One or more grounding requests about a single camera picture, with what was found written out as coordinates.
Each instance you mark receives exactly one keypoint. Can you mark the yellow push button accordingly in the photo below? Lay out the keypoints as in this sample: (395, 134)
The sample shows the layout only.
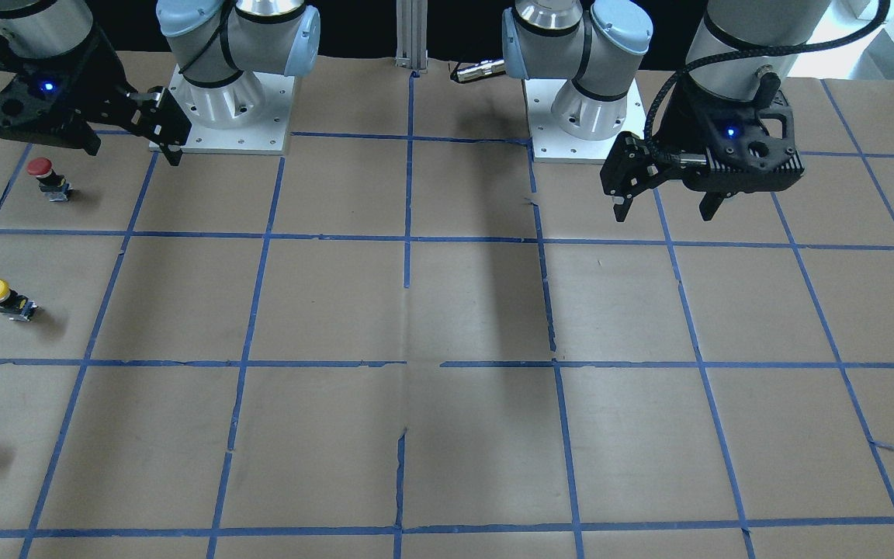
(15, 306)

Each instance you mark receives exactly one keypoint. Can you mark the red push button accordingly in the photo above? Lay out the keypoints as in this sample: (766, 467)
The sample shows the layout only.
(54, 186)

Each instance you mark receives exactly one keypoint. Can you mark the silver cable connector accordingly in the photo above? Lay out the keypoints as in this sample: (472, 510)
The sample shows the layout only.
(477, 72)

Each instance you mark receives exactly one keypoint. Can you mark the aluminium frame post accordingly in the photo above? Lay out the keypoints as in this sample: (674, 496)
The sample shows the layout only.
(411, 35)

